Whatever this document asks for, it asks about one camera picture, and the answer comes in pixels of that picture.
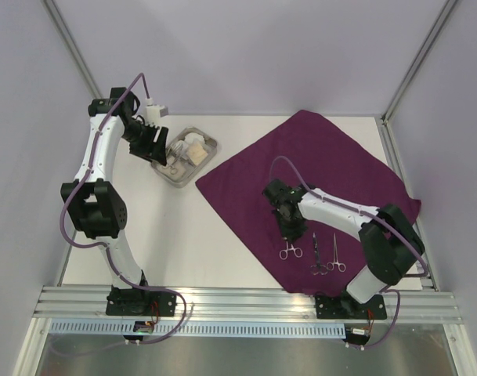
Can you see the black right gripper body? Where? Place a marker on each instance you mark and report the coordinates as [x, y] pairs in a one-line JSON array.
[[289, 225]]

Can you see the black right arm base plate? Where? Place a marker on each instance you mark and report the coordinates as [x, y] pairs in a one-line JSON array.
[[347, 308]]

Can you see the black handled scissors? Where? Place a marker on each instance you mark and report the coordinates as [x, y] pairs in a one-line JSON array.
[[317, 268]]

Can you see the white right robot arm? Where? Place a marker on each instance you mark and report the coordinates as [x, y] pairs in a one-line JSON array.
[[390, 244]]

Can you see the clear packet beige gauze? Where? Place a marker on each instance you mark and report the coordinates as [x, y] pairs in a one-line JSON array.
[[196, 153]]

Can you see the steel forceps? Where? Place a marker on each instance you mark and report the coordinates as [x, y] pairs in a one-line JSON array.
[[290, 250], [336, 264], [173, 166]]

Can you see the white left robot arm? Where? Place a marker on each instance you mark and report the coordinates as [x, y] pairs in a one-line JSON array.
[[94, 206]]

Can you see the right aluminium frame post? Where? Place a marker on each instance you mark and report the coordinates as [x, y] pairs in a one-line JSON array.
[[441, 20]]

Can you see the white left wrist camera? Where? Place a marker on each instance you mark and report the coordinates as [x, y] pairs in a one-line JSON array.
[[154, 113]]

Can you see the steel instrument tray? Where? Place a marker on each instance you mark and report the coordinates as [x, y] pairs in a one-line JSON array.
[[191, 170]]

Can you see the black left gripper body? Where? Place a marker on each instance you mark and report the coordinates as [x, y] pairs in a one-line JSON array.
[[142, 138]]

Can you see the aluminium frame post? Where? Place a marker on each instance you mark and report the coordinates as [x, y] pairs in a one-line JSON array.
[[66, 36], [441, 20]]

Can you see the aluminium front frame rail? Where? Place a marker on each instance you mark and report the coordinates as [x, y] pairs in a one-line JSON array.
[[241, 304]]

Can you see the purple cloth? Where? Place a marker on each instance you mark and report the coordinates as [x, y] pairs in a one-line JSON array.
[[325, 157]]

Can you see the white gauze pad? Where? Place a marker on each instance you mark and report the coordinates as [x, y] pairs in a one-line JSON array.
[[194, 137], [178, 147]]

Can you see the left aluminium frame post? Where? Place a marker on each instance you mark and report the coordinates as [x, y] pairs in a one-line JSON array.
[[66, 36]]

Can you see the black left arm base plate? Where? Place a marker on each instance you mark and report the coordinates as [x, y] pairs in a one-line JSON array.
[[134, 302]]

